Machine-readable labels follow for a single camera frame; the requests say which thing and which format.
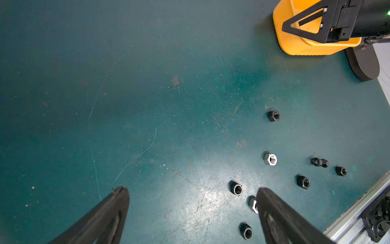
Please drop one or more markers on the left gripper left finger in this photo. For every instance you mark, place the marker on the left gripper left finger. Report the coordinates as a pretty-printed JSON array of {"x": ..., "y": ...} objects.
[{"x": 104, "y": 224}]

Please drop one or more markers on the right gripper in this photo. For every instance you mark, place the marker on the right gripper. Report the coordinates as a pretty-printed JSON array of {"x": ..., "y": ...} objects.
[{"x": 362, "y": 18}]

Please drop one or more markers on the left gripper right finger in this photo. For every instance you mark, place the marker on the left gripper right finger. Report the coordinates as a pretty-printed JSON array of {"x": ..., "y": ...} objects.
[{"x": 281, "y": 224}]

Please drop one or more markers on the yellow plastic storage box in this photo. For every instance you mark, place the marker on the yellow plastic storage box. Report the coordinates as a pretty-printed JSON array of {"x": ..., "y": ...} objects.
[{"x": 298, "y": 46}]

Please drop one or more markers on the silver nut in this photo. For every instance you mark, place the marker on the silver nut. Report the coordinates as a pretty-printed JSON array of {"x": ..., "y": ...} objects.
[
  {"x": 253, "y": 204},
  {"x": 270, "y": 159}
]

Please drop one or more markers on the black cylinder stand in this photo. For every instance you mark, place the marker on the black cylinder stand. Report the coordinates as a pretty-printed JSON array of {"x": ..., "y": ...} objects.
[{"x": 363, "y": 62}]

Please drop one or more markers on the small black nut right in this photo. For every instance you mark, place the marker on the small black nut right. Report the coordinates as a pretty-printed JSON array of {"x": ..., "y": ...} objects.
[{"x": 324, "y": 163}]

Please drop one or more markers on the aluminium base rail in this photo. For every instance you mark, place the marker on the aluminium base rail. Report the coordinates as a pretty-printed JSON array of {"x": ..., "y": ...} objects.
[{"x": 349, "y": 227}]

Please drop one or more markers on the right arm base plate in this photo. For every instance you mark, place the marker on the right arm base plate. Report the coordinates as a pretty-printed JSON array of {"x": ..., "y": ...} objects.
[{"x": 376, "y": 219}]

